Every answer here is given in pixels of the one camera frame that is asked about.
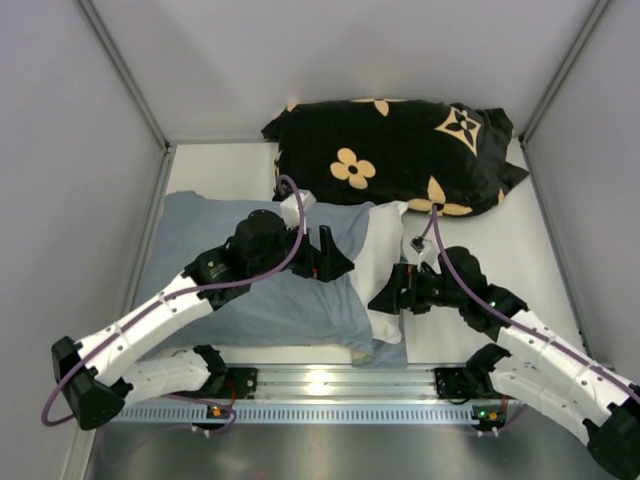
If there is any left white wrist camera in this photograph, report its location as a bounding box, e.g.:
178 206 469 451
280 190 316 227

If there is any aluminium frame post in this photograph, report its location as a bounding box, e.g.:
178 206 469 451
518 0 614 147
74 0 171 152

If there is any blue grey pillowcase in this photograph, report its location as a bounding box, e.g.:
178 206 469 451
135 191 408 368

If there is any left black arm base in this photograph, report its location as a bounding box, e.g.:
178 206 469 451
217 367 259 400

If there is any black floral plush pillow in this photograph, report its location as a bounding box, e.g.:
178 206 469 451
262 99 528 218

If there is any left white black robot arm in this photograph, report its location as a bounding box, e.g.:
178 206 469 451
51 210 354 431

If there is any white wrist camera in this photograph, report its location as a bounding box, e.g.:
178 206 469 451
280 190 316 227
409 236 438 265

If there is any slotted grey cable duct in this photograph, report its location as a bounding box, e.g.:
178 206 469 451
115 402 501 426

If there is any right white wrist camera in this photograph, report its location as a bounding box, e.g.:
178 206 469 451
409 236 438 265

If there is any left aluminium frame post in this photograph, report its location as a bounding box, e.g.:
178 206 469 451
74 0 171 152

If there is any aluminium front rail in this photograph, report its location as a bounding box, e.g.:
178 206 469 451
114 363 626 401

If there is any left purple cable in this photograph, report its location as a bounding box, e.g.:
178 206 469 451
41 174 307 436

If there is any white pillow insert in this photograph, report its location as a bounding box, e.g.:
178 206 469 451
349 201 408 345

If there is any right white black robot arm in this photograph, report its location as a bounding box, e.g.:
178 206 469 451
369 247 639 479

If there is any right aluminium frame post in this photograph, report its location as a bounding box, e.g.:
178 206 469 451
518 0 614 147

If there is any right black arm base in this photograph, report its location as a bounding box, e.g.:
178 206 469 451
434 367 478 405

